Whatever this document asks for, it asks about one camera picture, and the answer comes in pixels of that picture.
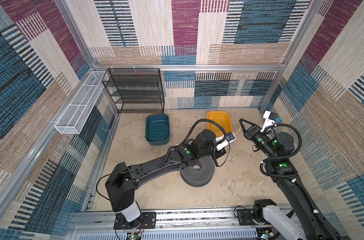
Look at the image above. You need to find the grey perforated cable spool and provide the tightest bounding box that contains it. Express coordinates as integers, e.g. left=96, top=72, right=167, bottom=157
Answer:
left=180, top=157, right=216, bottom=188

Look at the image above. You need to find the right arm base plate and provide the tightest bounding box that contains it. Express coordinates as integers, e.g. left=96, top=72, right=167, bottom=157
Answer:
left=234, top=208, right=271, bottom=226

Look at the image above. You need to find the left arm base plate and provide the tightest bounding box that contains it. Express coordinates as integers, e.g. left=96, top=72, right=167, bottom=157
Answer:
left=114, top=212, right=157, bottom=230

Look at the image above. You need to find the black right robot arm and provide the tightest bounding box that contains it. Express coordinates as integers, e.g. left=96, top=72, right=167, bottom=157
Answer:
left=239, top=119, right=342, bottom=240

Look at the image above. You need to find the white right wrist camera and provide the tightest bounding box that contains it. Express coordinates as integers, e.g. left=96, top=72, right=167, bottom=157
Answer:
left=261, top=111, right=281, bottom=132

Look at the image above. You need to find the yellow cable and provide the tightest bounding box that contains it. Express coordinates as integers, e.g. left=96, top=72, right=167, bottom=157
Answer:
left=105, top=125, right=243, bottom=190
left=213, top=116, right=228, bottom=128

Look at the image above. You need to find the teal plastic bin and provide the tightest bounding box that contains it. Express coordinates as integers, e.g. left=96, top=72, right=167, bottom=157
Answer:
left=145, top=114, right=171, bottom=146

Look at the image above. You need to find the black wire mesh shelf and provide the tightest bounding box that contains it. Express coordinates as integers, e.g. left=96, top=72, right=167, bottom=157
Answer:
left=102, top=68, right=165, bottom=114

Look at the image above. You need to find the yellow plastic bin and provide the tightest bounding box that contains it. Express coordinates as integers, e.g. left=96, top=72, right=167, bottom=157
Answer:
left=207, top=111, right=233, bottom=137

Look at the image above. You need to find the green cable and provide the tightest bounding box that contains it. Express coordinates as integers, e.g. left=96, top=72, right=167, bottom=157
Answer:
left=147, top=119, right=170, bottom=142

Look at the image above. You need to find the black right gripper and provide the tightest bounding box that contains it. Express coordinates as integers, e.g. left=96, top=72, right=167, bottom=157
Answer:
left=239, top=117, right=276, bottom=158

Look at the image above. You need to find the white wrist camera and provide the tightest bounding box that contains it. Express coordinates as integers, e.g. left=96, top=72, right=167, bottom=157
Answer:
left=216, top=132, right=236, bottom=151
left=261, top=111, right=281, bottom=132

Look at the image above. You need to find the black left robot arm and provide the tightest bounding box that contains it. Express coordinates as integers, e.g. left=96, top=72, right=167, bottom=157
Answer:
left=105, top=119, right=236, bottom=224

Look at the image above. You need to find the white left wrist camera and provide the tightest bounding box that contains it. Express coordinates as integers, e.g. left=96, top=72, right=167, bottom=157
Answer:
left=216, top=132, right=236, bottom=151

